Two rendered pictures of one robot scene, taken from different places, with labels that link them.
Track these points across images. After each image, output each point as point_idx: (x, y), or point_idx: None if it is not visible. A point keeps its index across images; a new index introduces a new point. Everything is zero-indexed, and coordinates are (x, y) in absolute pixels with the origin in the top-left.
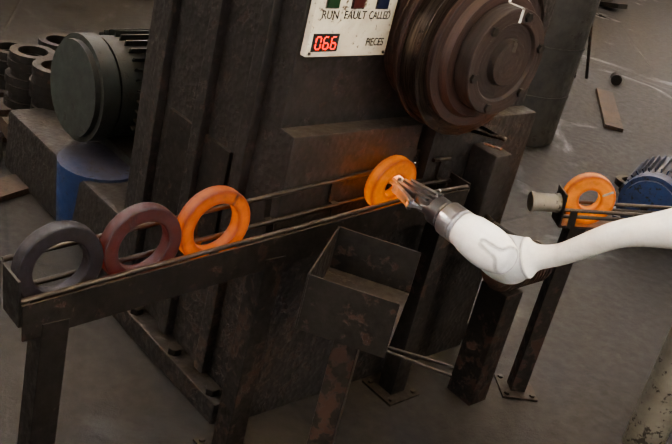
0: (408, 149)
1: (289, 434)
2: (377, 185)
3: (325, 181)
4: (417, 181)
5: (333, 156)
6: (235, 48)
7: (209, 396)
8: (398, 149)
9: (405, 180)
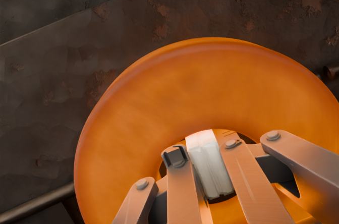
0: (323, 16)
1: None
2: (93, 208)
3: (11, 210)
4: (300, 138)
5: (0, 132)
6: None
7: None
8: (271, 32)
9: (220, 152)
